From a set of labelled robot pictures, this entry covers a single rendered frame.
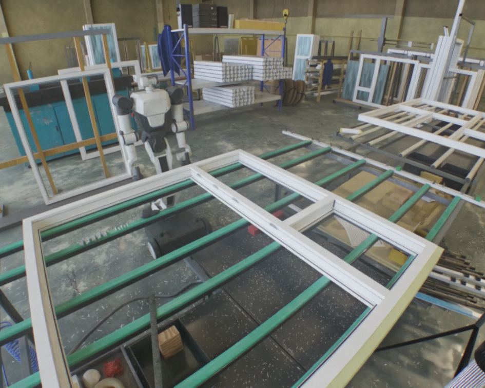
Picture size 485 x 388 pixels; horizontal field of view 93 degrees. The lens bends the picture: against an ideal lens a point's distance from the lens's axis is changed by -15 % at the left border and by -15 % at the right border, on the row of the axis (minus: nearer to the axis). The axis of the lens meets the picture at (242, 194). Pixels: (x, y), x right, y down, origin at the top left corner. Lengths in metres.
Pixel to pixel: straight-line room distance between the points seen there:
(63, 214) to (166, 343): 0.92
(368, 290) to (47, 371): 1.08
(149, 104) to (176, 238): 1.13
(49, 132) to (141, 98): 3.25
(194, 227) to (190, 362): 1.48
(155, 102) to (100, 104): 3.15
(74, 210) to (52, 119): 3.56
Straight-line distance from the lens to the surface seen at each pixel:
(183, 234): 2.44
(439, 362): 2.25
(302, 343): 1.30
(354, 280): 1.12
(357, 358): 0.92
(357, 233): 1.82
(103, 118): 5.26
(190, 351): 1.27
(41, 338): 1.08
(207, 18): 5.91
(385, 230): 1.46
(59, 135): 5.21
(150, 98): 2.11
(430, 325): 2.40
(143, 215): 1.49
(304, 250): 1.22
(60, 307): 1.23
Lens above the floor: 1.71
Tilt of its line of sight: 31 degrees down
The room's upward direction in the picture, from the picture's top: straight up
